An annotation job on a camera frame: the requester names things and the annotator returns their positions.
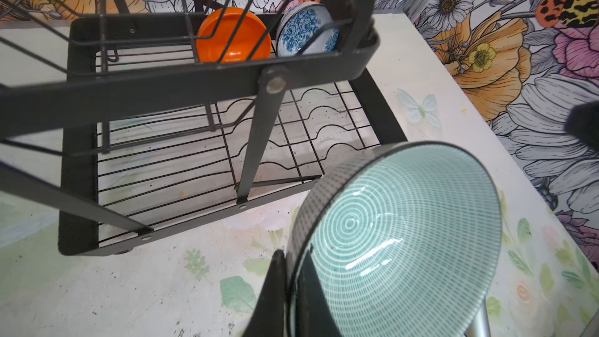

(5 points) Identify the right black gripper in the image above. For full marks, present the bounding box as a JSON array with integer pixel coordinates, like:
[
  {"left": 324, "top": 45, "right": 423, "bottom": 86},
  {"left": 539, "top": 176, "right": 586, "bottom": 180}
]
[{"left": 565, "top": 101, "right": 599, "bottom": 151}]

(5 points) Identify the orange plastic bowl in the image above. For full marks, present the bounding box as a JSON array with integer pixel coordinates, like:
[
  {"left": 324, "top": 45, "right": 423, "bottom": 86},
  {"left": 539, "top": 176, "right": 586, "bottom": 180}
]
[{"left": 196, "top": 8, "right": 272, "bottom": 63}]

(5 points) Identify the mint green ceramic bowl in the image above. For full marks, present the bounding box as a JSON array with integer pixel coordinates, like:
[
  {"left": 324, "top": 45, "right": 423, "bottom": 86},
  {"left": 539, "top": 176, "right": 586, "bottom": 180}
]
[{"left": 286, "top": 141, "right": 502, "bottom": 336}]

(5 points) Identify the silver microphone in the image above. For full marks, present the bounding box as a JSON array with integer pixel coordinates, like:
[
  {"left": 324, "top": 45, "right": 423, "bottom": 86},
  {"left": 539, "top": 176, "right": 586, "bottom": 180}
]
[{"left": 464, "top": 298, "right": 491, "bottom": 337}]

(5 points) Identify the black wire dish rack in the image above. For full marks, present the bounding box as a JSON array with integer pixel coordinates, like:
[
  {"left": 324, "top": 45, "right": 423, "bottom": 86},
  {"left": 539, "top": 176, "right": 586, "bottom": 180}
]
[{"left": 1, "top": 0, "right": 404, "bottom": 256}]

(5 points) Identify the blue floral ceramic bowl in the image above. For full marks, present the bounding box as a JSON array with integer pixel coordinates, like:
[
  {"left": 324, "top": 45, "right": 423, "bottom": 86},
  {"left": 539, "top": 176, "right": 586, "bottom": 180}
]
[{"left": 275, "top": 2, "right": 338, "bottom": 57}]

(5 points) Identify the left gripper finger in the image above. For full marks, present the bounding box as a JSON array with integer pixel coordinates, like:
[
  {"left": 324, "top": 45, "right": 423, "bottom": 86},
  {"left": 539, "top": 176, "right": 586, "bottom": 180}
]
[{"left": 240, "top": 249, "right": 343, "bottom": 337}]

